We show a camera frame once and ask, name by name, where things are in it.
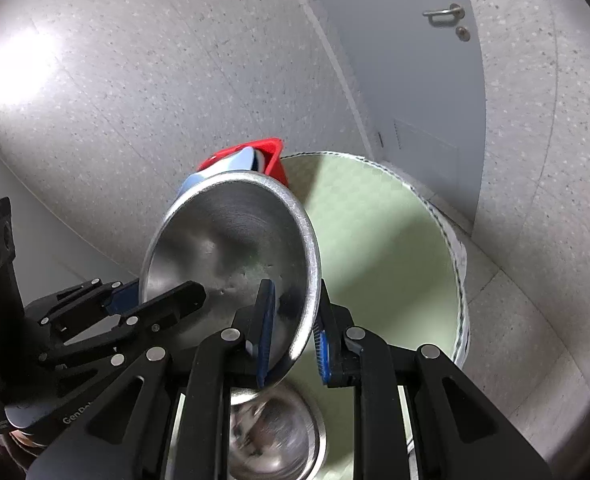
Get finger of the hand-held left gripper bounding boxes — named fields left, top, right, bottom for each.
left=37, top=279, right=142, bottom=347
left=39, top=281, right=206, bottom=367

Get grey door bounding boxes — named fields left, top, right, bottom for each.
left=282, top=0, right=486, bottom=233

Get light blue plate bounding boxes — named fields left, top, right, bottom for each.
left=177, top=147, right=270, bottom=196

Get round table with lace cloth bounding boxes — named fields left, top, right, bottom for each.
left=280, top=150, right=472, bottom=480

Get door vent grille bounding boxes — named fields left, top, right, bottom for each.
left=392, top=117, right=460, bottom=223

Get large steel bowl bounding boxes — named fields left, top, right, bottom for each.
left=140, top=170, right=323, bottom=390

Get green table mat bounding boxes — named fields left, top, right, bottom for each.
left=255, top=152, right=463, bottom=480

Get metal door handle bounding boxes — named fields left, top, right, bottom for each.
left=422, top=4, right=464, bottom=27

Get red plastic basin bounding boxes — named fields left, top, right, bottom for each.
left=196, top=136, right=290, bottom=188

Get ribbed steel bowl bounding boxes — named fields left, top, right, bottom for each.
left=229, top=380, right=328, bottom=480

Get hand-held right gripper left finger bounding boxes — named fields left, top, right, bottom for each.
left=25, top=280, right=278, bottom=480

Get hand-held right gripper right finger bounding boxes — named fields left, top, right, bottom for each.
left=314, top=295, right=550, bottom=480

